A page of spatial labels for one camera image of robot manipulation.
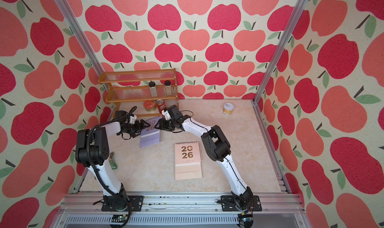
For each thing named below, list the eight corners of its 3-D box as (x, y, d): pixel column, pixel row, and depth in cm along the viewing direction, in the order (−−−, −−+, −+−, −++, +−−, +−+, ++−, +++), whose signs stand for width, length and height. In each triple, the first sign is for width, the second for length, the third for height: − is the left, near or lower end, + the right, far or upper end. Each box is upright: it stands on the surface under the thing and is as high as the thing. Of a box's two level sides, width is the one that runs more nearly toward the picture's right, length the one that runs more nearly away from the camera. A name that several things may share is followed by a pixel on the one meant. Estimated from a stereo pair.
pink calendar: (173, 179, 83) (172, 177, 80) (176, 144, 97) (175, 141, 94) (201, 179, 83) (201, 177, 80) (200, 144, 98) (200, 141, 94)
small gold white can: (223, 114, 114) (224, 110, 110) (221, 107, 119) (223, 102, 115) (233, 114, 114) (234, 110, 110) (231, 107, 119) (232, 102, 115)
